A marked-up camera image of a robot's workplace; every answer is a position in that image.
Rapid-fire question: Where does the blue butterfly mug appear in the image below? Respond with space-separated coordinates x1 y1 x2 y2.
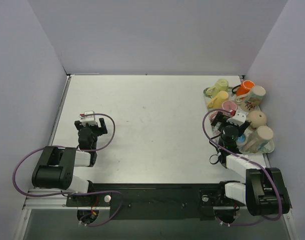
236 133 248 148

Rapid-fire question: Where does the pink ghost mug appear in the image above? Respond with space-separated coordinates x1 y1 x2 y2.
209 100 238 122

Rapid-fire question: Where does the yellow mug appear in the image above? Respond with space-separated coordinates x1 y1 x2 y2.
207 91 229 109

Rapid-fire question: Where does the cream floral mug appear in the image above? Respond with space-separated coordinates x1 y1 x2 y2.
241 125 274 153

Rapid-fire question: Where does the light green mug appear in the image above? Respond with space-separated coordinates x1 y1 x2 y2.
203 78 229 98

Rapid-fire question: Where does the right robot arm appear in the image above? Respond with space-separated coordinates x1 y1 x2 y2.
208 109 291 221

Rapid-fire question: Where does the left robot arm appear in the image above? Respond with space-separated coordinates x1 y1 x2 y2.
31 116 108 206

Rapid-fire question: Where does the beige round mug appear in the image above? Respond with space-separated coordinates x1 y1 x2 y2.
246 110 267 130

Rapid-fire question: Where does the white coral pattern mug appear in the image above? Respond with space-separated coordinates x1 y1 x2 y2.
234 85 266 113

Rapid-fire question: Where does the orange mug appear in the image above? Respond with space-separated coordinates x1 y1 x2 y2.
231 80 255 97

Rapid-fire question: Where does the floral serving tray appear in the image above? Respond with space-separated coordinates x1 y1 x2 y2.
203 85 275 154

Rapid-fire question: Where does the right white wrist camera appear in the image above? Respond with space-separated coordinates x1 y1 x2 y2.
226 109 247 127

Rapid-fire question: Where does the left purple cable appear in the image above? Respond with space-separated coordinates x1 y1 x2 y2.
12 113 125 228

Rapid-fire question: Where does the aluminium rail frame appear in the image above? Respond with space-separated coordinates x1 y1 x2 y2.
23 188 67 210

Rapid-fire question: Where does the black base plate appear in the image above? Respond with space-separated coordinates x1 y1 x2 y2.
66 183 244 221

